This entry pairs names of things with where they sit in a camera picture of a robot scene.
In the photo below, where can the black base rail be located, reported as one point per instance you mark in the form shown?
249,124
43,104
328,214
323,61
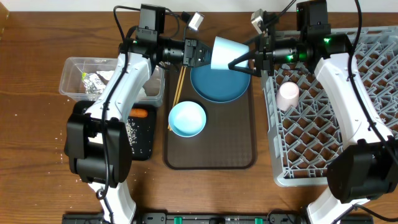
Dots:
162,218

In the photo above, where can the dark brown serving tray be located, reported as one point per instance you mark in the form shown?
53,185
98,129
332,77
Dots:
228,140

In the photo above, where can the orange carrot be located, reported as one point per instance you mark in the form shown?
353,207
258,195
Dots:
138,113

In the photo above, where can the black plastic tray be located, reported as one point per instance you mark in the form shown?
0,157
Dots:
143,137

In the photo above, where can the clear plastic bin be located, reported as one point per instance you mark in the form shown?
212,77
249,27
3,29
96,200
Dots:
72,86

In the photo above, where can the grey plastic dishwasher rack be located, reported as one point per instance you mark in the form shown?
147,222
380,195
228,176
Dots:
305,139

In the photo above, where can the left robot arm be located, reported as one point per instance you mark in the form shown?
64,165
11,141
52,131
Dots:
142,49

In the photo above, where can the dark blue round plate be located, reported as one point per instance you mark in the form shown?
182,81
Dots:
219,86

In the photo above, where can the pile of white rice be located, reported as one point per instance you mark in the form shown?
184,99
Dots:
131,133

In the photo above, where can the pink plastic cup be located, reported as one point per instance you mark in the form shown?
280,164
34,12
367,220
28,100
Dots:
287,96

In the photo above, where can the light blue bowl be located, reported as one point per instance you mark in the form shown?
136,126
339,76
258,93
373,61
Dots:
187,119

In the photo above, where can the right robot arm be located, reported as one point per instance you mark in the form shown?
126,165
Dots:
367,167

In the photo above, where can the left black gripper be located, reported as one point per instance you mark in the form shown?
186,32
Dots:
190,51

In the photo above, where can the foil and yellow snack wrapper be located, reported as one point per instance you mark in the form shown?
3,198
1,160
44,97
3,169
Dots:
92,83

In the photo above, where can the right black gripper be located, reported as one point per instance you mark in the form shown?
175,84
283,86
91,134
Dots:
266,54

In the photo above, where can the light blue plastic cup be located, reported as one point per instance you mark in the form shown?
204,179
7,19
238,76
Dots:
225,51

